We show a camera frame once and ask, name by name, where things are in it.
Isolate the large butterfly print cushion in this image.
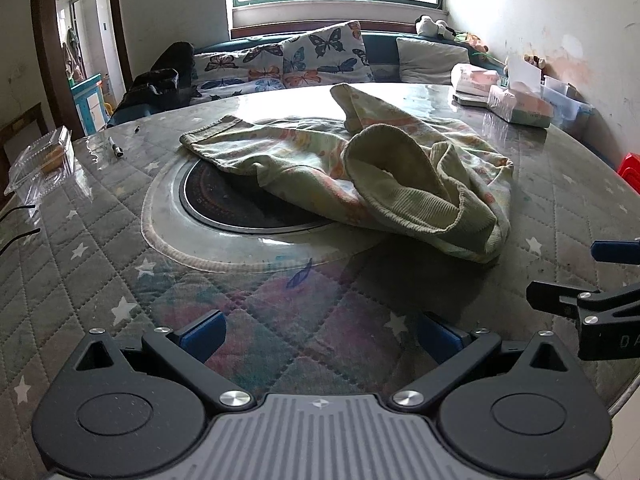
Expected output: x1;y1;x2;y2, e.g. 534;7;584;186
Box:
280;21;374;88

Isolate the colourful plush toy pile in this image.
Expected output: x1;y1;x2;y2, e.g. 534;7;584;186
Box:
454;32;489;54

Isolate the black white plush toy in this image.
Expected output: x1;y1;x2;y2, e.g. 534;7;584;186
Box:
414;14;457;41

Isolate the blue white cabinet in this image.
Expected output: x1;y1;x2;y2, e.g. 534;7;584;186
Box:
70;74;110;136

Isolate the clear plastic storage bin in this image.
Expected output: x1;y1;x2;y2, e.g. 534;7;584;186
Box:
540;76;594;140

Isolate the clear plastic food container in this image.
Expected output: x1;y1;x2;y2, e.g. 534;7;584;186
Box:
4;127;75;204

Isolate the pink tissue pack far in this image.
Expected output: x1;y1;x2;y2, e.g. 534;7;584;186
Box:
450;63;501;107

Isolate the grey plain cushion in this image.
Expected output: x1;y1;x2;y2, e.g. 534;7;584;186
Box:
396;38;470;86

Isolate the black marker pen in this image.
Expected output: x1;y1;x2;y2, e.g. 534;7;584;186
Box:
108;136;124;158

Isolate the black cable on table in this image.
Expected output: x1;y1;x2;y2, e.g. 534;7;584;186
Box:
0;202;42;256

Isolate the pink green tissue pack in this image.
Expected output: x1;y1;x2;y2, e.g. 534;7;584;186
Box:
487;82;554;129

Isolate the black clothing pile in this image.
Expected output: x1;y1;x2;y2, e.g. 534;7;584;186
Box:
116;41;196;112

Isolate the red plastic stool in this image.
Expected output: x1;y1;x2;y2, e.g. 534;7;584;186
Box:
617;153;640;193

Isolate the long butterfly print cushion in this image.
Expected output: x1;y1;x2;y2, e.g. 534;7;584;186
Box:
190;44;284;105

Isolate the round black induction cooktop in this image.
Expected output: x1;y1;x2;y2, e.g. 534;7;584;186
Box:
179;159;330;235

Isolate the green patterned child's garment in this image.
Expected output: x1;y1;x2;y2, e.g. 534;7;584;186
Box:
180;84;513;263

